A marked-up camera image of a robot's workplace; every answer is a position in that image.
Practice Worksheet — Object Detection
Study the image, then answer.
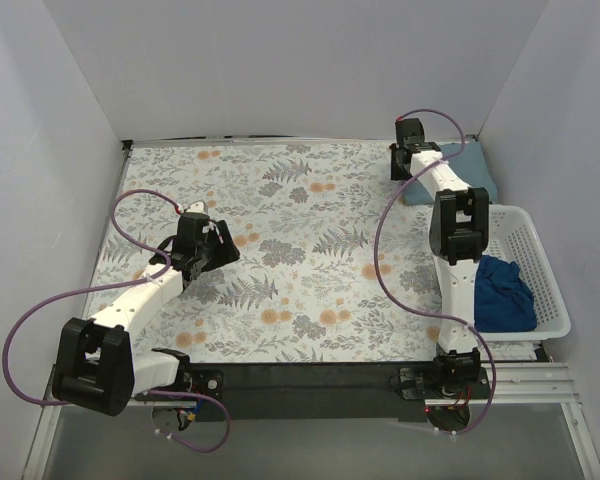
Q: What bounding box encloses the dark blue t shirt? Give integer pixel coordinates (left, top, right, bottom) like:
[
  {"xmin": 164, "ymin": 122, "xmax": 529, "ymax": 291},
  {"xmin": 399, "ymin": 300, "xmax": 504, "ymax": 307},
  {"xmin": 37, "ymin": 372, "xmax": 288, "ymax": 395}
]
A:
[{"xmin": 474, "ymin": 255, "xmax": 537, "ymax": 333}]

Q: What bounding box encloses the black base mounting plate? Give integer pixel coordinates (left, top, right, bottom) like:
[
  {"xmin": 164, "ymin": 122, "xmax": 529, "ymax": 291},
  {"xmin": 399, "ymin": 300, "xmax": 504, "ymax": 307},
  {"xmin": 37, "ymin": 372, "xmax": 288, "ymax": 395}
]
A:
[{"xmin": 184, "ymin": 361, "xmax": 489, "ymax": 422}]

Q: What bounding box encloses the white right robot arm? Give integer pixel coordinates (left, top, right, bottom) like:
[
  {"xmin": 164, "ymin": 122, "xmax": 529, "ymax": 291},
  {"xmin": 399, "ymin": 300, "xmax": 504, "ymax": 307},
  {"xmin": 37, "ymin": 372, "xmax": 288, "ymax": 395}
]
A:
[{"xmin": 391, "ymin": 118, "xmax": 490, "ymax": 398}]

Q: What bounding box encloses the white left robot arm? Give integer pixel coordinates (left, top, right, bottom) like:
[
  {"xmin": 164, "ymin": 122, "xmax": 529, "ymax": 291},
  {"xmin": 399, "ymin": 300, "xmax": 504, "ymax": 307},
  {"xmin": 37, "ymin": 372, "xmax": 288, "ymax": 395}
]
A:
[{"xmin": 52, "ymin": 201, "xmax": 240, "ymax": 416}]

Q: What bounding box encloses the white plastic laundry basket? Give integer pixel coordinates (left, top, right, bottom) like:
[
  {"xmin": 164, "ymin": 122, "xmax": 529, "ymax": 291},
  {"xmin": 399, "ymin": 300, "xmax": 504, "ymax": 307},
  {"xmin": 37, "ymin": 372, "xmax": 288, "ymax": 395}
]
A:
[{"xmin": 483, "ymin": 204, "xmax": 571, "ymax": 342}]

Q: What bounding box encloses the light blue t shirt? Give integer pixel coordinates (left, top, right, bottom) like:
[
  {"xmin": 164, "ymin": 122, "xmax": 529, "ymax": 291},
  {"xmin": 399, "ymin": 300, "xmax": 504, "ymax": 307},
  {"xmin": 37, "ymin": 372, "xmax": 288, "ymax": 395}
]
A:
[{"xmin": 402, "ymin": 141, "xmax": 499, "ymax": 205}]

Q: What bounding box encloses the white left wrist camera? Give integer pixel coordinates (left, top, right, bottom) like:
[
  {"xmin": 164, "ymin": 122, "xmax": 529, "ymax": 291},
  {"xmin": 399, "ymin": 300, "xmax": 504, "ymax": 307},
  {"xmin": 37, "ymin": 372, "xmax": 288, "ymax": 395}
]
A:
[{"xmin": 176, "ymin": 200, "xmax": 208, "ymax": 215}]

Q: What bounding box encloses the floral patterned table cloth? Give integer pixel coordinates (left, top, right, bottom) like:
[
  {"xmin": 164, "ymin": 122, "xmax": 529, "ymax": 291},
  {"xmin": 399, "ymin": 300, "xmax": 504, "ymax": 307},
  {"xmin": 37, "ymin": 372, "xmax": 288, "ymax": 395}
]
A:
[{"xmin": 88, "ymin": 142, "xmax": 441, "ymax": 363}]

